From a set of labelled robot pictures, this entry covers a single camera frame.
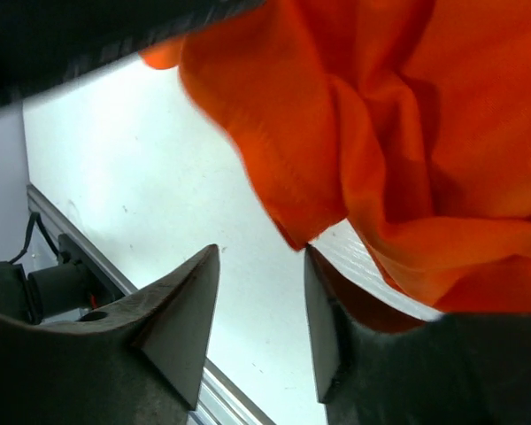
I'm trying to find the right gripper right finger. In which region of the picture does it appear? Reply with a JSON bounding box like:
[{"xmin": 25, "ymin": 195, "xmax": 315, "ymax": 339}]
[{"xmin": 304, "ymin": 247, "xmax": 531, "ymax": 424}]

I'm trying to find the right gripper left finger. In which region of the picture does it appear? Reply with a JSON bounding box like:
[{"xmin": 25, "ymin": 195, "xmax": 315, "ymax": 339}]
[{"xmin": 0, "ymin": 243, "xmax": 221, "ymax": 425}]

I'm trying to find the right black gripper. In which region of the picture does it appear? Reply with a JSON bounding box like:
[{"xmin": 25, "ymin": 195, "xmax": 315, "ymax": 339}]
[{"xmin": 0, "ymin": 0, "xmax": 261, "ymax": 109}]

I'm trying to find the orange t-shirt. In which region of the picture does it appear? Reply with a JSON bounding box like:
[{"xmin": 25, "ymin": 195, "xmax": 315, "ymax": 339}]
[{"xmin": 141, "ymin": 1, "xmax": 531, "ymax": 313}]

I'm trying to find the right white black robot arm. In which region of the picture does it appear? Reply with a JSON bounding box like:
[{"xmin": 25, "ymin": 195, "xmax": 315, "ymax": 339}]
[{"xmin": 0, "ymin": 1, "xmax": 531, "ymax": 424}]

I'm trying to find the aluminium front rail frame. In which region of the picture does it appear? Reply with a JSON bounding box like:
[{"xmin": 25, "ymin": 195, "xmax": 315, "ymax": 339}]
[{"xmin": 27, "ymin": 185, "xmax": 271, "ymax": 424}]

